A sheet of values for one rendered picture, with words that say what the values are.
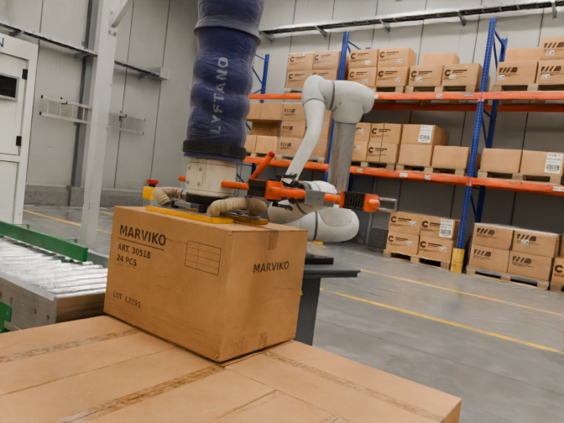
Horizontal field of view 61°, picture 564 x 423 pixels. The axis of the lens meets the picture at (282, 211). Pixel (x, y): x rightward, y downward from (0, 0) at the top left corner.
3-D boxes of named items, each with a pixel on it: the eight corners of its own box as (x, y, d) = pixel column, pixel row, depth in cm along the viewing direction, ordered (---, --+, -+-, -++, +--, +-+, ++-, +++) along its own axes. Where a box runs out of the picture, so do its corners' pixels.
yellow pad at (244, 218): (184, 211, 187) (185, 199, 187) (202, 212, 195) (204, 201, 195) (250, 224, 167) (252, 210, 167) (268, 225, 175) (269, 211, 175)
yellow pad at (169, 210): (144, 210, 172) (146, 196, 171) (166, 211, 180) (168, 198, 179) (211, 224, 152) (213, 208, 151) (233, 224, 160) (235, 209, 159)
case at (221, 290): (102, 312, 178) (113, 205, 176) (184, 299, 210) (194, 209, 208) (218, 362, 142) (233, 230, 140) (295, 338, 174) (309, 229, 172)
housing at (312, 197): (303, 203, 145) (305, 189, 144) (315, 204, 150) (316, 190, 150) (322, 206, 141) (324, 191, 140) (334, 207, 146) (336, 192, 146)
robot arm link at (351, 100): (309, 234, 244) (351, 237, 246) (313, 246, 229) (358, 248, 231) (326, 78, 221) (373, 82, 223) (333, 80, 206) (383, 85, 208)
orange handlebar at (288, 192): (156, 180, 186) (157, 170, 186) (211, 185, 210) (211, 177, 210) (373, 210, 131) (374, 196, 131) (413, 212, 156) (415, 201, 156)
